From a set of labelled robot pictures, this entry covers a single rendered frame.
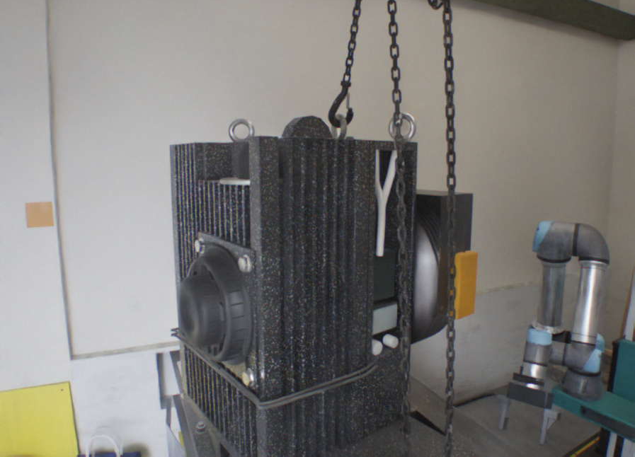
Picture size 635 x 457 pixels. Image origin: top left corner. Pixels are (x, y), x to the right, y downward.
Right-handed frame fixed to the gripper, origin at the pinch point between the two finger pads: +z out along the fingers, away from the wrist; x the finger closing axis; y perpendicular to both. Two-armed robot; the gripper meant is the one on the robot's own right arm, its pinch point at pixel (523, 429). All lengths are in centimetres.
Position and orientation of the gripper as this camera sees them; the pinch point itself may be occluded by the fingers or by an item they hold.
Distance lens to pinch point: 156.4
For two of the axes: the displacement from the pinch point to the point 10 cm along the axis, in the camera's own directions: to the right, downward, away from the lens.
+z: -2.5, 9.5, -2.1
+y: 7.6, 3.2, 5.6
